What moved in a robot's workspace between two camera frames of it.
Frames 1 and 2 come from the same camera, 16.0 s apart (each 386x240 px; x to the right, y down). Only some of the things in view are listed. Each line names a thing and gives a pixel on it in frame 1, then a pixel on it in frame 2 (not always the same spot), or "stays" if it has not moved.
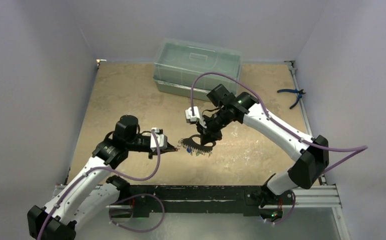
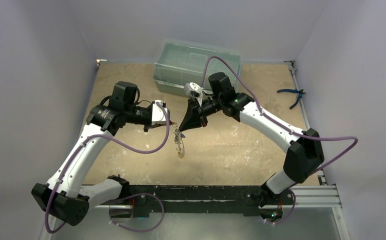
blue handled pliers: x=300 y=92 stays
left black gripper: x=169 y=148 → x=155 y=124
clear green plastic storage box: x=177 y=61 stays
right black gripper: x=208 y=131 → x=200 y=112
